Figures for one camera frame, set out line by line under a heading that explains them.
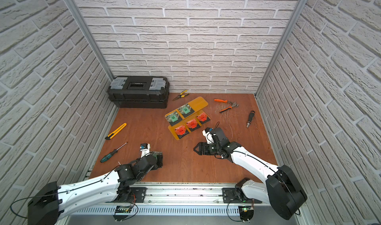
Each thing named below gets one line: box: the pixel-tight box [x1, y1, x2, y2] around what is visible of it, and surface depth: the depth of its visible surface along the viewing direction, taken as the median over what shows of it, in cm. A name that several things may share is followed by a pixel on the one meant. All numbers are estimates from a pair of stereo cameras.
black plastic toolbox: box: [106, 75, 170, 109], surface depth 102 cm
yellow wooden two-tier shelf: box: [164, 96, 211, 141], surface depth 97 cm
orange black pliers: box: [213, 98, 240, 113], surface depth 115 cm
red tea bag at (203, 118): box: [196, 112, 211, 125], surface depth 105 cm
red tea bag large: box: [174, 124, 190, 140], surface depth 98 cm
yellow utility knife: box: [104, 122, 128, 141], surface depth 99 cm
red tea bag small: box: [186, 118, 198, 129], surface depth 102 cm
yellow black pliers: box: [172, 89, 191, 102], surface depth 120 cm
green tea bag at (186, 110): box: [177, 103, 195, 118], surface depth 94 cm
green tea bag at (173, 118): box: [165, 111, 183, 127], surface depth 89 cm
